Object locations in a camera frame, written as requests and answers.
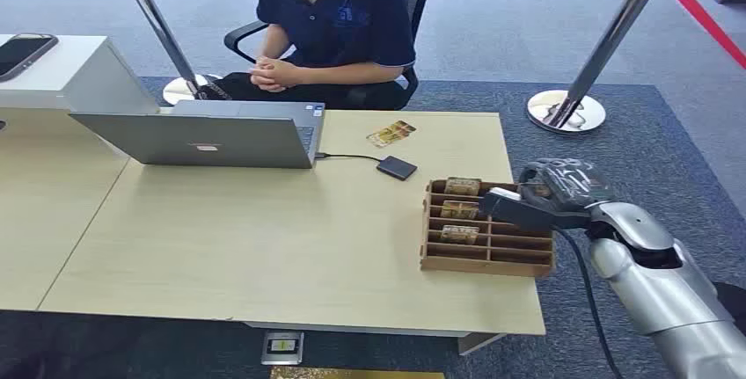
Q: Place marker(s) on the person's right forearm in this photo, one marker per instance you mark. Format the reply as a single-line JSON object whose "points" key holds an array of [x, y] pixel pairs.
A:
{"points": [[270, 44]]}

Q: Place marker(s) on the brown printed card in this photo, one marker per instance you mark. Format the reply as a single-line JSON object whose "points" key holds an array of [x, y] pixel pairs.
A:
{"points": [[459, 210], [537, 191], [459, 235], [463, 186]]}

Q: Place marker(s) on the grey laptop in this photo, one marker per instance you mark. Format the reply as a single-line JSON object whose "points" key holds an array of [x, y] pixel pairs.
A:
{"points": [[204, 137]]}

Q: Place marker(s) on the silver floor socket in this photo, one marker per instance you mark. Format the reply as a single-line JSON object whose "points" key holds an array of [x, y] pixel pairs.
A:
{"points": [[282, 347]]}

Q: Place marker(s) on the person's left hand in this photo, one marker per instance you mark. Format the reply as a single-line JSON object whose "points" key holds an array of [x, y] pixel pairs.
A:
{"points": [[287, 73]]}

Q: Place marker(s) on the person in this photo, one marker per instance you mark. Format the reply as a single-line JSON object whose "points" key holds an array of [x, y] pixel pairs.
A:
{"points": [[344, 27]]}

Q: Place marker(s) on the gold floor plate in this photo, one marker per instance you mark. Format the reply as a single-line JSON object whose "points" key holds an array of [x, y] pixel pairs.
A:
{"points": [[355, 374]]}

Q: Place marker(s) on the red barrier belt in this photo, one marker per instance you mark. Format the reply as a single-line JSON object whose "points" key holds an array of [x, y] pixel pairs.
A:
{"points": [[705, 18]]}

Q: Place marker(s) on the dark printed card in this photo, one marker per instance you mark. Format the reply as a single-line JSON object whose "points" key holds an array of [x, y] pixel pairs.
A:
{"points": [[405, 128]]}

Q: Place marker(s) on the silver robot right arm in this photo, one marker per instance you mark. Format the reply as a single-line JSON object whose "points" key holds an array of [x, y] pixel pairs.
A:
{"points": [[670, 289]]}

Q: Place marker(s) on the white desk leg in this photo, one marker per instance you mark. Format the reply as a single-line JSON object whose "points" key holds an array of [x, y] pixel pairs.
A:
{"points": [[475, 342]]}

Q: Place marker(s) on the wooden card holder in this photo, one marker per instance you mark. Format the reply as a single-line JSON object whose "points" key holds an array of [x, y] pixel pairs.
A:
{"points": [[489, 257]]}

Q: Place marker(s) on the chrome stanchion post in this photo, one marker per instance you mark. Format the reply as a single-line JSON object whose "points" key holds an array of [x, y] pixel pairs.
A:
{"points": [[157, 24], [606, 44]]}

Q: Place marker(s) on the pale printed card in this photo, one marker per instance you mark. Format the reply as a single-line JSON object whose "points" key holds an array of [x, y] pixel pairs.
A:
{"points": [[382, 137]]}

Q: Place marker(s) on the black external drive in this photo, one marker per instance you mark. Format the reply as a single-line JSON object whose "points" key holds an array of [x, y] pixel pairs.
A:
{"points": [[397, 168]]}

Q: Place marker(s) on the person's right hand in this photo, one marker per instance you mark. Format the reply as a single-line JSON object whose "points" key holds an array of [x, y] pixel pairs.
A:
{"points": [[261, 76]]}

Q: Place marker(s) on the white cabinet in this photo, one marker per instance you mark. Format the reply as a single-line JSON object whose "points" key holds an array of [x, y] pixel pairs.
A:
{"points": [[81, 76]]}

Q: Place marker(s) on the black smartphone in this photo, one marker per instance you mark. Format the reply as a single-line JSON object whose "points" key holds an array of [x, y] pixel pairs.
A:
{"points": [[20, 53]]}

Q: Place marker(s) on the person's left forearm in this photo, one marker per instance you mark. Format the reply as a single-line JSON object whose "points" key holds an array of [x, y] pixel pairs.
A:
{"points": [[349, 71]]}

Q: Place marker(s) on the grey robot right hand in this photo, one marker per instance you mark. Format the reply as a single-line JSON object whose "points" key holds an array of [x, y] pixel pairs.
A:
{"points": [[574, 187]]}

